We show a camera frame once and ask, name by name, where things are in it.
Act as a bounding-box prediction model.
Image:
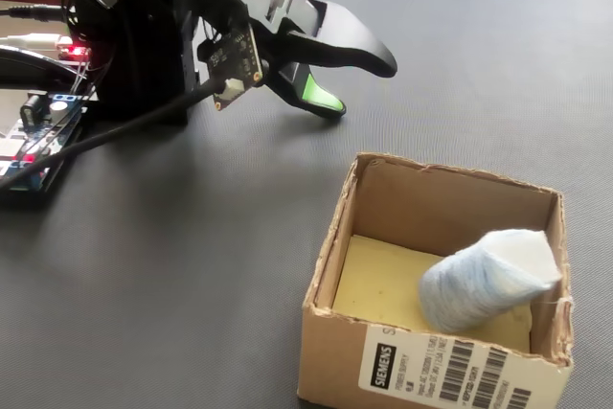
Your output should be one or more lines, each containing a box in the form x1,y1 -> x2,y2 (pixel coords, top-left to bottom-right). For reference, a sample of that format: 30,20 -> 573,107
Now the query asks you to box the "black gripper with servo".
224,0 -> 399,122

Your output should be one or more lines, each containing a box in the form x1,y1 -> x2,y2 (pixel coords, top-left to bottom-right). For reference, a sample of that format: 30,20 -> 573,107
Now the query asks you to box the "blue white sponge block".
419,229 -> 563,333

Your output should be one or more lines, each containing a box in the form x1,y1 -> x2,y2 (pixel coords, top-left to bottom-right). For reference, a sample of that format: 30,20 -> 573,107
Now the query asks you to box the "small board with red LED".
56,42 -> 92,61

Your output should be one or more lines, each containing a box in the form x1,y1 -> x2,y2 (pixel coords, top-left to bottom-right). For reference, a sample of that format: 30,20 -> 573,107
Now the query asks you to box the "black barrel power plug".
0,3 -> 66,23

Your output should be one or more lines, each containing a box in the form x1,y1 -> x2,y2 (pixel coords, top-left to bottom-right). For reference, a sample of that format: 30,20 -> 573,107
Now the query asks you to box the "black textured table mat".
0,0 -> 613,409

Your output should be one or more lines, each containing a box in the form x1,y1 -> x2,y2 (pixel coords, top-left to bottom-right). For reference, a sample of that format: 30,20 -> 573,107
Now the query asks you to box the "black robot arm with base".
51,0 -> 253,126

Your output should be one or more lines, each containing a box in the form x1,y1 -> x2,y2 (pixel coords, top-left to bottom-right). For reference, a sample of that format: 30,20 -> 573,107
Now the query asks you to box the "black curved glossy plate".
0,43 -> 80,92

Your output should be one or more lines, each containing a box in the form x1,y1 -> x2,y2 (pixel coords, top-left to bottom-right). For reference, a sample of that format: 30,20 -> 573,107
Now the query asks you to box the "white USB cable plug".
0,32 -> 63,50

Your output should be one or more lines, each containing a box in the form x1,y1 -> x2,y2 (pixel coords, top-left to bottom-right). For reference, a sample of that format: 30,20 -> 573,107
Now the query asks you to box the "white Siemens barcode label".
358,324 -> 535,409

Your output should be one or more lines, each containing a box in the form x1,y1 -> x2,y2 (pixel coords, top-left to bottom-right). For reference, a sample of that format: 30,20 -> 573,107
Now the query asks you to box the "blue controller circuit board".
0,92 -> 87,181

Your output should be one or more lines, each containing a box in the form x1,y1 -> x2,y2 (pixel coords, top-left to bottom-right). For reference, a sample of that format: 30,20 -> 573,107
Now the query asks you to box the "electronics circuit board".
0,90 -> 100,212

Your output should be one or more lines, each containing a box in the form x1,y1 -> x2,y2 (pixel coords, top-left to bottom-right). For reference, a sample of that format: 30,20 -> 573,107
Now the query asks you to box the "yellow sheet box liner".
332,235 -> 534,355

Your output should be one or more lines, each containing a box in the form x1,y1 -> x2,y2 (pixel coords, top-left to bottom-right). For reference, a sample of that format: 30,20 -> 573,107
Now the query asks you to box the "thick black camera cable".
0,78 -> 229,188

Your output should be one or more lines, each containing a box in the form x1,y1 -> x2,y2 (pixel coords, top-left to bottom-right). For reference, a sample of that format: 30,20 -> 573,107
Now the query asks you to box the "open cardboard box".
296,151 -> 575,409

